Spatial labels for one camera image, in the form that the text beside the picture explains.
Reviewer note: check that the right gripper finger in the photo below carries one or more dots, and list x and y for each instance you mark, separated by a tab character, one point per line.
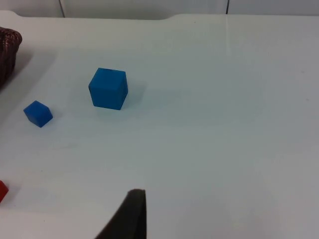
129	219

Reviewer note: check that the large blue cube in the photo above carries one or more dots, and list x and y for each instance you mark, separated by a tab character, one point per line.
107	90

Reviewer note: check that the dark brown wicker basket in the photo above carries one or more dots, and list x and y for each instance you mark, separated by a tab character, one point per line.
7	54

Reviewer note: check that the red cube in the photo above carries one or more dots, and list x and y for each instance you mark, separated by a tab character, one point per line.
3	190

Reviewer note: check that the small blue cube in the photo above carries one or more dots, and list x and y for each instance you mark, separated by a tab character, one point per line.
37	114

